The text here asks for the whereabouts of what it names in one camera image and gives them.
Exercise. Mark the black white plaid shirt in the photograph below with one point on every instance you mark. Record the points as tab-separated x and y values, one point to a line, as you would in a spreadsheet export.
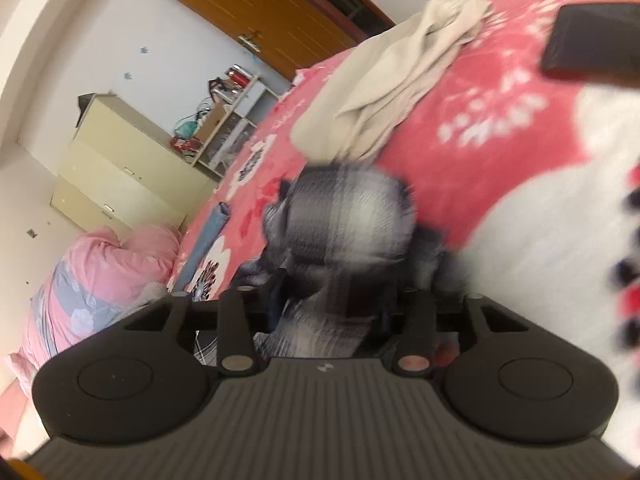
345	220

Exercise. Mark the wooden door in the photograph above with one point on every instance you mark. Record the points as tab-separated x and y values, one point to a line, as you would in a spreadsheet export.
250	0

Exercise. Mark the pink floral quilt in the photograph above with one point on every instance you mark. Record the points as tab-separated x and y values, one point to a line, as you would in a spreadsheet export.
100	280

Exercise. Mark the red bottle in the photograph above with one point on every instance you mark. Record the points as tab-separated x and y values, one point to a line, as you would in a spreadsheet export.
239	77

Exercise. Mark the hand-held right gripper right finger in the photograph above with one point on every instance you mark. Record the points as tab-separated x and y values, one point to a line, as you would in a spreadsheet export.
415	325

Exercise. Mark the beige folded pants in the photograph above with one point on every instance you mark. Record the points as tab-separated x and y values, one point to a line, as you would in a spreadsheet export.
380	85

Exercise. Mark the teal plastic bag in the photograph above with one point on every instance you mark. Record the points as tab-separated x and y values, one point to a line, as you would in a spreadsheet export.
187	127

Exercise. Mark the white shelf unit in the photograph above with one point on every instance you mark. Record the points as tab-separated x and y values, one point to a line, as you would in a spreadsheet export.
250	110

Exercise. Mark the blue jeans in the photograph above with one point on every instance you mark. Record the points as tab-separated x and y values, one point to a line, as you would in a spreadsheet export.
205	245

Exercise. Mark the cream wardrobe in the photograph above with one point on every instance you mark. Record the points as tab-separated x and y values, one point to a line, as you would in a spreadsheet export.
125	170

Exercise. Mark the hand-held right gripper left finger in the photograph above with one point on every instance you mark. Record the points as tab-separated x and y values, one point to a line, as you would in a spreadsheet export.
235	320

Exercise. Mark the cardboard box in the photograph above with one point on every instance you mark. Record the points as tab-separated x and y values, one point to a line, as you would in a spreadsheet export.
216	120

